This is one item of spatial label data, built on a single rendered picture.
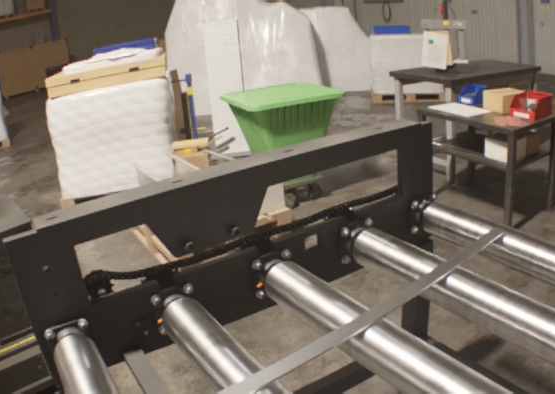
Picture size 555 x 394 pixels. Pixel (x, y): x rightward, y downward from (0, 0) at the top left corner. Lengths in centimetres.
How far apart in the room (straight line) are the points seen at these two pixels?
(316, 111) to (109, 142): 184
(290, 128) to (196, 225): 266
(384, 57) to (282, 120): 430
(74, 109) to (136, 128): 61
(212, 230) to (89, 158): 346
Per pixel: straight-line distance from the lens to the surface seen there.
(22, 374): 250
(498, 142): 359
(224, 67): 497
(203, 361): 109
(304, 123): 394
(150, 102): 452
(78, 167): 475
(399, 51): 795
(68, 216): 121
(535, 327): 116
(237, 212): 134
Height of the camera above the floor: 155
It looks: 21 degrees down
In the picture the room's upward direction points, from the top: 5 degrees counter-clockwise
